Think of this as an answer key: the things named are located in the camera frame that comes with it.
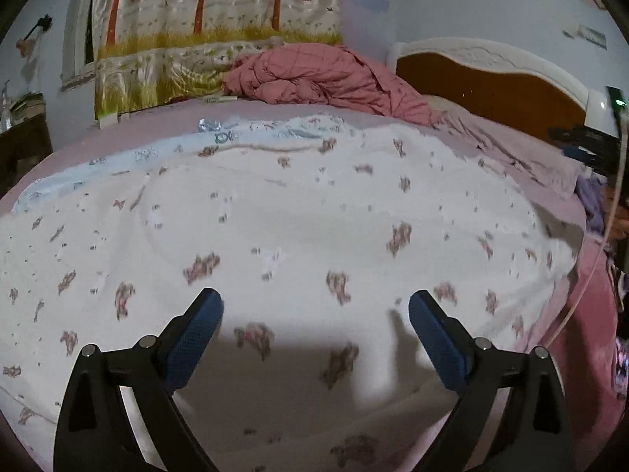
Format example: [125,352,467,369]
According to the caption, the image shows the light blue printed cloth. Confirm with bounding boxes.
[12,115,355,214]

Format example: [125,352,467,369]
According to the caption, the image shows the pink wall lamp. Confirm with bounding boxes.
[16,15,52,57]

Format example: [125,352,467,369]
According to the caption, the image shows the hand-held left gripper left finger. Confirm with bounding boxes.
[53,288,225,472]

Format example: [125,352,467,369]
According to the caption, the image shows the white window frame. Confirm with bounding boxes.
[61,0,106,92]

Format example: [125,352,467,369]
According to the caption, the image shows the cream pillow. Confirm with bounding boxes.
[423,93,463,114]

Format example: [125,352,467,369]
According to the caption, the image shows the beige cable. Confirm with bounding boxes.
[541,111,629,355]

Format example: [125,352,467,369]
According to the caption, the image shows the pink fleece blanket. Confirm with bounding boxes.
[538,236,629,453]

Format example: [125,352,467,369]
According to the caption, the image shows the dark wooden desk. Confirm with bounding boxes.
[0,113,54,192]

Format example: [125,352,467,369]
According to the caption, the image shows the smartphone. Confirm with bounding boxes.
[612,339,629,394]

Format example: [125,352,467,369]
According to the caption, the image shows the white and brown headboard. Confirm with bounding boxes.
[388,37,617,133]

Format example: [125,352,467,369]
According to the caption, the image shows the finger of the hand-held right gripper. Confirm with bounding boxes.
[563,146,610,175]
[548,127,610,144]

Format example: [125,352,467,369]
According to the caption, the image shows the white printed pants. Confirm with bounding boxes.
[0,115,585,472]

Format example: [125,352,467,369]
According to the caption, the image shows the tree print curtain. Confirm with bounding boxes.
[96,0,345,121]

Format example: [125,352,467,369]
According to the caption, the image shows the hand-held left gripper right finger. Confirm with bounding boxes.
[408,289,576,472]

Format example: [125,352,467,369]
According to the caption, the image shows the picture wall sticker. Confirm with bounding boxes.
[563,24,607,50]

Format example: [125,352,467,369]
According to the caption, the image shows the purple cloth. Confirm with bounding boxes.
[575,174,607,234]

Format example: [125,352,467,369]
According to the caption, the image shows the low stack of books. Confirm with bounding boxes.
[10,93,45,114]

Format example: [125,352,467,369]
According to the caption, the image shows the pink checked quilt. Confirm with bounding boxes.
[222,43,443,126]

